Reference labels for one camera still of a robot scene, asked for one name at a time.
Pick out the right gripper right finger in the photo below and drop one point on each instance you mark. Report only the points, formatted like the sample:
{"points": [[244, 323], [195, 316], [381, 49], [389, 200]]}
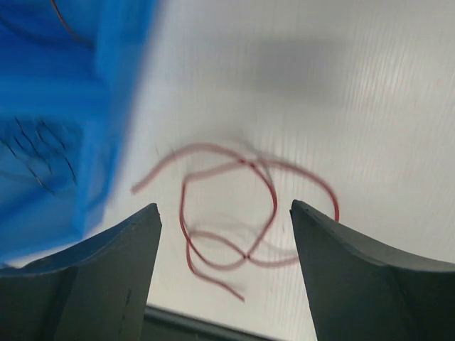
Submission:
{"points": [[361, 289]]}

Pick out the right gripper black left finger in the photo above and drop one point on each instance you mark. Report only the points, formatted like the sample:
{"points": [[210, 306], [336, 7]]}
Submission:
{"points": [[95, 290]]}

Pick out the blue plastic compartment bin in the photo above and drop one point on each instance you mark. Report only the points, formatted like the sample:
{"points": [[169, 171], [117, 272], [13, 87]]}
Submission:
{"points": [[68, 75]]}

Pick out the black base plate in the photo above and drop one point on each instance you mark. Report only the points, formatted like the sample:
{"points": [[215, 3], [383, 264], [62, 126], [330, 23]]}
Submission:
{"points": [[160, 324]]}

